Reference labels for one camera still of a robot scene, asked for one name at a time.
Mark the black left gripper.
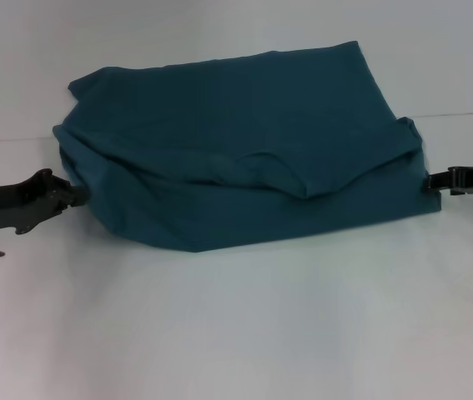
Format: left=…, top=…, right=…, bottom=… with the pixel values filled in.
left=0, top=168, right=90, bottom=237

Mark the teal t-shirt with pink print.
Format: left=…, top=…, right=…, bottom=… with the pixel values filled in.
left=51, top=40, right=441, bottom=254

